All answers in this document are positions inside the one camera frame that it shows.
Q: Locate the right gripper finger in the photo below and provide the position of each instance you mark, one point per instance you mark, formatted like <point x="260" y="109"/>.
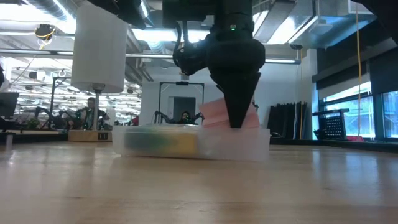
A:
<point x="237" y="102"/>

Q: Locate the pink sticky note pad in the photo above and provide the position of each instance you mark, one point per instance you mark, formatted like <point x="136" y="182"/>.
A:
<point x="214" y="113"/>

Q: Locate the crayon box green yellow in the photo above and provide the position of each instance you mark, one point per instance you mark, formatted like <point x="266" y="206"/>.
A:
<point x="161" y="141"/>

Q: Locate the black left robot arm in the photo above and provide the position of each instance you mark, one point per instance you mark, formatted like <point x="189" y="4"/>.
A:
<point x="118" y="9"/>

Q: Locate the black background robot arm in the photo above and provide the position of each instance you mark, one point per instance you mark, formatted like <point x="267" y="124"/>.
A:
<point x="161" y="117"/>

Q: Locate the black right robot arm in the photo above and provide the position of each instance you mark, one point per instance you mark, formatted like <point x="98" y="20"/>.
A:
<point x="199" y="9"/>

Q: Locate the clear plastic pencil box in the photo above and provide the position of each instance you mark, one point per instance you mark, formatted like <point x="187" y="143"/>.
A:
<point x="236" y="144"/>

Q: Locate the black folded panels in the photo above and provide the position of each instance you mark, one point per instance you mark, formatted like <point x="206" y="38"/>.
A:
<point x="286" y="121"/>

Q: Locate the person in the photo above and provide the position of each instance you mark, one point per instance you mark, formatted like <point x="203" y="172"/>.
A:
<point x="90" y="112"/>
<point x="185" y="117"/>

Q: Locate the black pegboard cart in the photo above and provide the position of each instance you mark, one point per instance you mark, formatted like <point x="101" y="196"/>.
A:
<point x="334" y="126"/>

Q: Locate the white shade table lamp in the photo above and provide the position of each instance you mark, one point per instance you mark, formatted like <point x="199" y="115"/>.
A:
<point x="99" y="46"/>

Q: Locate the black background rig stand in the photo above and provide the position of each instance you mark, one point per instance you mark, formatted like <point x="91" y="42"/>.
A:
<point x="53" y="93"/>

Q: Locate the black angled monitor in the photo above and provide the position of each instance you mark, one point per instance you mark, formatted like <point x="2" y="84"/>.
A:
<point x="7" y="104"/>

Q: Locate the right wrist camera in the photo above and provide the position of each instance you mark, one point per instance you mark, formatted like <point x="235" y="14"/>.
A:
<point x="189" y="59"/>

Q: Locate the black background rig frame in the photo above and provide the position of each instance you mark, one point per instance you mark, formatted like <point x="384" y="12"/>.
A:
<point x="182" y="83"/>

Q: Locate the dome security camera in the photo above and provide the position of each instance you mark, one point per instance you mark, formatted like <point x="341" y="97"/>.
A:
<point x="296" y="46"/>

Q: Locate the black aluminium table frame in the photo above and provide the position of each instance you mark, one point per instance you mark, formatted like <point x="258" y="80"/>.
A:
<point x="342" y="144"/>

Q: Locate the silver clamp post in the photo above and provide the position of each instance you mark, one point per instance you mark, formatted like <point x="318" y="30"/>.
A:
<point x="9" y="141"/>

